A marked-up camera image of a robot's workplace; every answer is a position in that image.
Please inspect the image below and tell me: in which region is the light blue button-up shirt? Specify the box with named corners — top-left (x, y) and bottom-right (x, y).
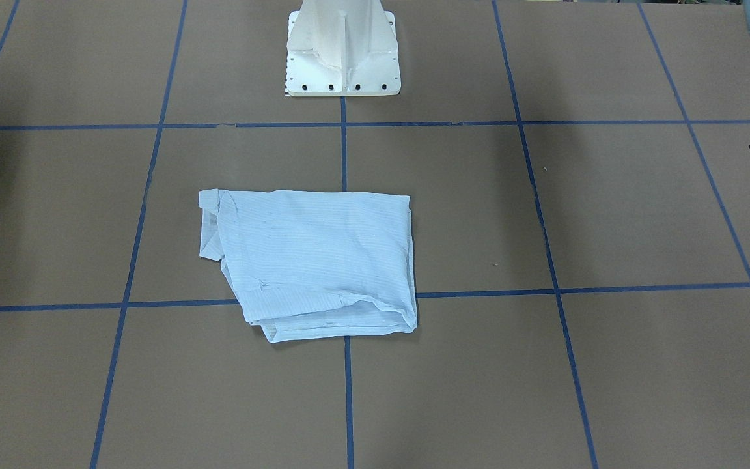
top-left (197, 189), bottom-right (419, 343)

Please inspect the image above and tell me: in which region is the white camera mast base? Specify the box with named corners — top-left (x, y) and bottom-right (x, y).
top-left (284, 1), bottom-right (402, 98)

